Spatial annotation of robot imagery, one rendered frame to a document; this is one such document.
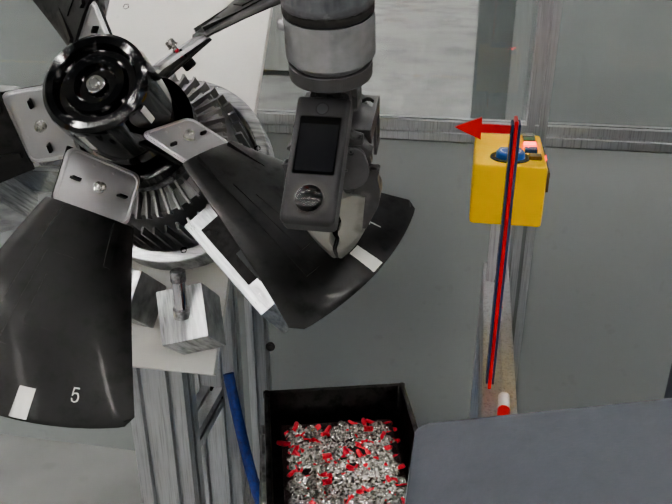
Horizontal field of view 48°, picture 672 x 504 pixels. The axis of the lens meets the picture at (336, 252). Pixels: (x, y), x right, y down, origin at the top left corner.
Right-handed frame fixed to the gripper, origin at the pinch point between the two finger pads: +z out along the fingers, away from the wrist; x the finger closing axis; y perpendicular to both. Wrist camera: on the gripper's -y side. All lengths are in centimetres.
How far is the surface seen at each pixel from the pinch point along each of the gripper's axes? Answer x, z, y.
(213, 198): 12.9, -3.7, 2.4
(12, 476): 100, 126, 37
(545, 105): -27, 28, 77
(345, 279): -1.2, 2.1, -1.6
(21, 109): 38.4, -6.5, 12.4
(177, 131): 19.9, -5.0, 12.2
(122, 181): 26.2, 0.0, 8.8
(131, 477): 69, 127, 42
